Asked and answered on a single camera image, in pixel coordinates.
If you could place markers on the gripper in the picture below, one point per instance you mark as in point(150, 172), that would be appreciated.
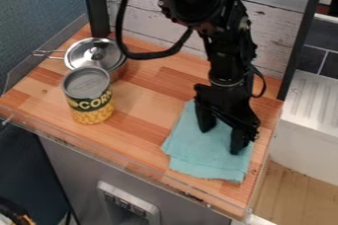
point(228, 101)

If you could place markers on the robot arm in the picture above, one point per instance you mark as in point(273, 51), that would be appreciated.
point(207, 2)

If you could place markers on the blue cloth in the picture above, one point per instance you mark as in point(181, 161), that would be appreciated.
point(207, 151)

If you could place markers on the white cabinet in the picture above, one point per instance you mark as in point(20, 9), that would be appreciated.
point(308, 127)

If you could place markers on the yellow corn can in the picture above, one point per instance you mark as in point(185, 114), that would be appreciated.
point(88, 94)

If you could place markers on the silver pot with lid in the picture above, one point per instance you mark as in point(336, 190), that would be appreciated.
point(93, 55)

